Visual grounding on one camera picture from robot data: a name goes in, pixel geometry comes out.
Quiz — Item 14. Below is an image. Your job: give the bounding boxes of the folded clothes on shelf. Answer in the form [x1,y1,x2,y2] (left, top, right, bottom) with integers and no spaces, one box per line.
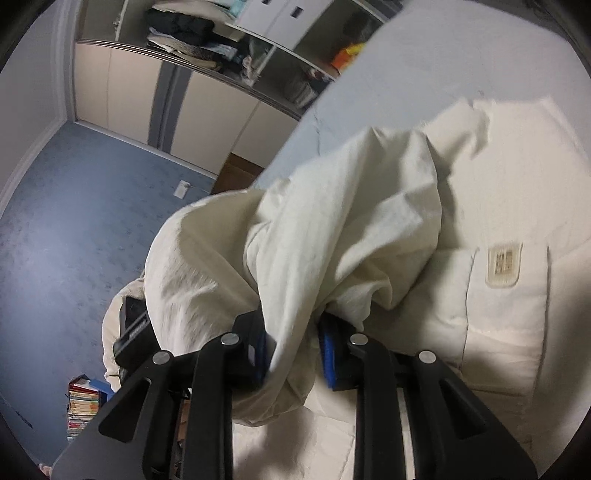
[144,1,271,86]

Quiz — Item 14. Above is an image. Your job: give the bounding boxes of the stack of books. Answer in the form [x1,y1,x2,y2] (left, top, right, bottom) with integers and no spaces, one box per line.
[66,375,113,442]

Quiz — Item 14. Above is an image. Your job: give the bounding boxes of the light blue bed sheet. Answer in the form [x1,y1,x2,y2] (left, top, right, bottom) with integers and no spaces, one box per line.
[256,1,590,188]

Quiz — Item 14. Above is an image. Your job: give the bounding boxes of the white open shelf unit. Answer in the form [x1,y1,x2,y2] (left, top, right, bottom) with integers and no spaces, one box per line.
[76,1,403,118]

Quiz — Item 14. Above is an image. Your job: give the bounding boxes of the cream wardrobe cabinet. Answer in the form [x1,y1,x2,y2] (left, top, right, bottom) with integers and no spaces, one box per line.
[73,43,298,176]

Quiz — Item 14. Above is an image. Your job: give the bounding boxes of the cream hooded jacket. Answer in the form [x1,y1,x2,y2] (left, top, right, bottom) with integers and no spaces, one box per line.
[102,98,590,479]

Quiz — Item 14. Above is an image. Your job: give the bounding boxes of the orange yellow toy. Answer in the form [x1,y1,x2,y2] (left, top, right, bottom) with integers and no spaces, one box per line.
[331,42,366,74]

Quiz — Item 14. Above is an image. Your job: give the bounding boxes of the brown wooden headboard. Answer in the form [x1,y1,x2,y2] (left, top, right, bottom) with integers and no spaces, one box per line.
[211,153,263,195]

